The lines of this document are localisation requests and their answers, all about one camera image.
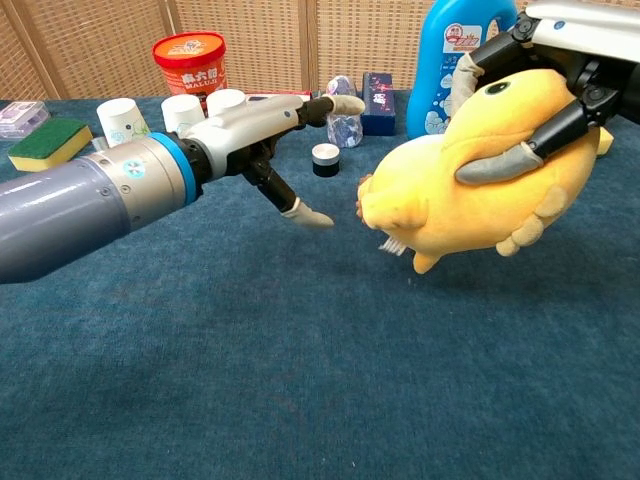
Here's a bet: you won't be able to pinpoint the woven rattan folding screen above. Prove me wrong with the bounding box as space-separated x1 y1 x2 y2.
0 0 640 101

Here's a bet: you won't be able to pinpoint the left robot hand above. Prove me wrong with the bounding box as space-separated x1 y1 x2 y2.
178 93 367 230

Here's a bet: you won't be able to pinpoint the white flat carton box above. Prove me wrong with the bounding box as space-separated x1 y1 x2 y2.
244 90 314 104

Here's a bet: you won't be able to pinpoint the clear plastic box purple contents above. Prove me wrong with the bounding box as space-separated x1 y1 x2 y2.
0 100 51 142

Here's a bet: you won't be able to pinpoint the blue detergent bottle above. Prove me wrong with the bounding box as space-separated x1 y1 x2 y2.
405 0 522 141

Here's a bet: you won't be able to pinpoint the clear purple patterned bottle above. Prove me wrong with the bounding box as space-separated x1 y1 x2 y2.
325 74 365 150

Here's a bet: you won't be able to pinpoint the dark blue rectangular box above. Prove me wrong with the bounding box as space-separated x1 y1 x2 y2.
360 72 398 137

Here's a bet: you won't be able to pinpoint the yellow sponge green base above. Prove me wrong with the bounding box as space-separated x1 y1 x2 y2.
595 125 615 160

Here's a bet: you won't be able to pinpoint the blue carpet table cloth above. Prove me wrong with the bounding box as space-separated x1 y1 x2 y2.
0 85 640 480

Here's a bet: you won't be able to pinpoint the white floral paper cup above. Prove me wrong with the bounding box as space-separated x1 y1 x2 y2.
96 97 153 149
160 93 208 138

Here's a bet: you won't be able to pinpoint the stack of white paper cups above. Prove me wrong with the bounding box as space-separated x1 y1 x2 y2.
205 88 248 118

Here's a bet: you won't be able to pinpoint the red instant noodle tub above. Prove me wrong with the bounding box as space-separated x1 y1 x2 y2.
151 31 229 112

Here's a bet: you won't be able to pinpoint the small black jar white lid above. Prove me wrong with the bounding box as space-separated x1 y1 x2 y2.
312 143 342 178

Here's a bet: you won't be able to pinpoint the green and yellow sponge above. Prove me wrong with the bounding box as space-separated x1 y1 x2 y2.
7 117 95 174

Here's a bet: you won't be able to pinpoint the yellow plush toy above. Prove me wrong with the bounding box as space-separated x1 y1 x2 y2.
355 68 601 275

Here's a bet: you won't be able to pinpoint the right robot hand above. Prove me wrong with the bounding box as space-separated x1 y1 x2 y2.
450 0 640 186

